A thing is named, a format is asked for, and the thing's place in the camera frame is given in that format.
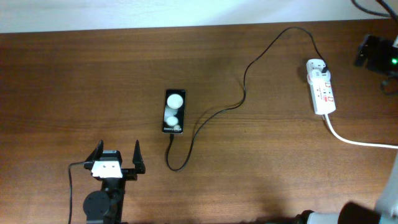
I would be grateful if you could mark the white power strip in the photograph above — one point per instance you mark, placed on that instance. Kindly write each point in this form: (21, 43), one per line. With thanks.
(322, 97)

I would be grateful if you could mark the white charger plug adapter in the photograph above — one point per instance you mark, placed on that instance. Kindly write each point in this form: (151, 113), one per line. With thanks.
(317, 71)

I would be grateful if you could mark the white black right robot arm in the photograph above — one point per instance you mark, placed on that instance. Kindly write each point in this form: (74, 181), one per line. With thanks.
(385, 210)

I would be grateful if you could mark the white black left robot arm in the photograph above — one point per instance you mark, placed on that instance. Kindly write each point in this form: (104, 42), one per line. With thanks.
(106, 205)

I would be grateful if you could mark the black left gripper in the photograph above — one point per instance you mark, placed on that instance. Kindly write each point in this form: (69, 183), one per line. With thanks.
(138, 165)

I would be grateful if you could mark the black smartphone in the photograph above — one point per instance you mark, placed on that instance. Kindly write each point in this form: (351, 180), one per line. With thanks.
(174, 111)

